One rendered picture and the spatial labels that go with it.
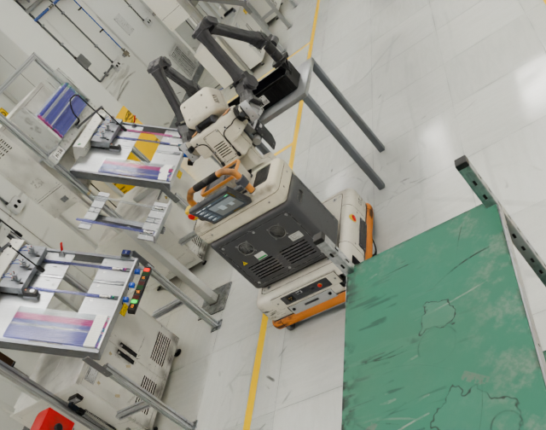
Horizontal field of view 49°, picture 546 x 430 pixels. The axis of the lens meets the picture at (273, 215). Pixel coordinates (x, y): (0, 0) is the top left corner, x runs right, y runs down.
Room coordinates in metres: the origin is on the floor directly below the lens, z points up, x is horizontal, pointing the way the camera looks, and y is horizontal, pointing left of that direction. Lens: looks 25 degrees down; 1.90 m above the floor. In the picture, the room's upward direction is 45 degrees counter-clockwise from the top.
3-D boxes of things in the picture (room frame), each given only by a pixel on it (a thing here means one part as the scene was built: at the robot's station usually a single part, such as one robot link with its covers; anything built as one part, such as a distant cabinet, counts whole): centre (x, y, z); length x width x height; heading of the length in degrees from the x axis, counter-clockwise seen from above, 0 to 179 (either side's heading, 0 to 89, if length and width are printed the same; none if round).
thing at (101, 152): (4.59, 0.55, 0.65); 1.01 x 0.73 x 1.29; 58
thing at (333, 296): (2.91, -0.01, 0.16); 0.67 x 0.64 x 0.25; 147
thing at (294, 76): (3.53, -0.42, 0.86); 0.57 x 0.17 x 0.11; 56
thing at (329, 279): (2.62, 0.15, 0.23); 0.41 x 0.02 x 0.08; 57
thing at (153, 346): (3.44, 1.48, 0.31); 0.70 x 0.65 x 0.62; 148
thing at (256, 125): (3.15, -0.17, 0.84); 0.28 x 0.16 x 0.22; 57
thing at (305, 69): (3.55, -0.44, 0.40); 0.70 x 0.45 x 0.80; 57
